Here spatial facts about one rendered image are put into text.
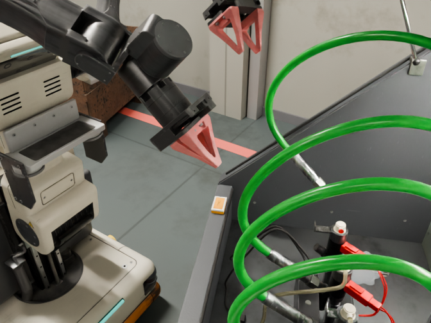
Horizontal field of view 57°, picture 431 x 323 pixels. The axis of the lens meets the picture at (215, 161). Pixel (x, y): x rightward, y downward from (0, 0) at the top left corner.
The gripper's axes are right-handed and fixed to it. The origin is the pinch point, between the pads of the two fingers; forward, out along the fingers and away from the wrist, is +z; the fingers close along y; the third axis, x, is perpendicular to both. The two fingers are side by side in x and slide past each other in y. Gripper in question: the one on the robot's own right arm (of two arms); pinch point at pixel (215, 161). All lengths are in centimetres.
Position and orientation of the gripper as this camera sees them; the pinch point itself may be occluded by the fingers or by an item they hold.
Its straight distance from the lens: 62.4
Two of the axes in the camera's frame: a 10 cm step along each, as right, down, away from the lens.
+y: 6.4, -4.0, -6.6
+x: 4.4, -5.1, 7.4
